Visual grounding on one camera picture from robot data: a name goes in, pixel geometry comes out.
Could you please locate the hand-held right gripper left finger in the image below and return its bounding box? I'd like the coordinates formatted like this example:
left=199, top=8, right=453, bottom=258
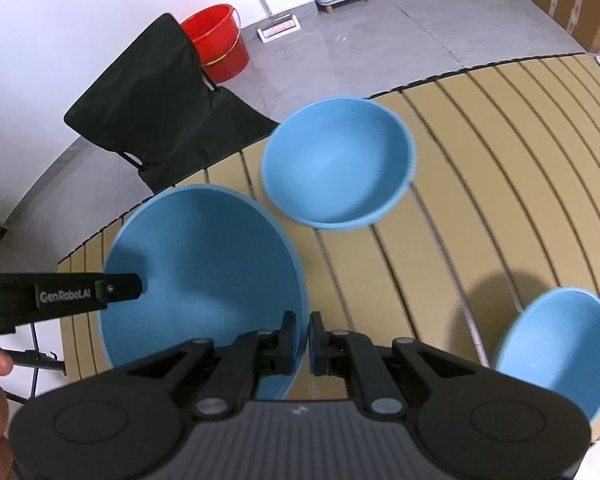
left=125, top=310, right=297, bottom=418

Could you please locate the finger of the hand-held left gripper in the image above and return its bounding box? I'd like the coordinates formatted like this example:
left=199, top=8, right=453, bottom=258
left=97, top=272, right=144, bottom=306

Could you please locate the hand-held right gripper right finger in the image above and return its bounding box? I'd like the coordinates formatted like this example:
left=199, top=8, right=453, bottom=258
left=307, top=311, right=481, bottom=418

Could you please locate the blue bowl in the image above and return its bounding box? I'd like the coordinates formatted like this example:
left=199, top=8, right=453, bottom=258
left=97, top=185, right=311, bottom=402
left=260, top=97, right=415, bottom=232
left=494, top=286, right=600, bottom=423

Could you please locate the black tripod with phone clamp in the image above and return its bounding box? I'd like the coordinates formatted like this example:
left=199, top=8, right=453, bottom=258
left=0, top=322, right=68, bottom=403

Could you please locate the black folding chair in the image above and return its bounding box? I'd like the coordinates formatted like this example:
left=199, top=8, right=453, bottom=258
left=63, top=12, right=281, bottom=195

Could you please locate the red plastic bucket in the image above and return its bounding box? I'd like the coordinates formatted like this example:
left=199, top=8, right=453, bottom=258
left=180, top=4, right=251, bottom=84

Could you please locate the white flat mop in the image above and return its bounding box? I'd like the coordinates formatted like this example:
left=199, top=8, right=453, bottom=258
left=237, top=0, right=300, bottom=43

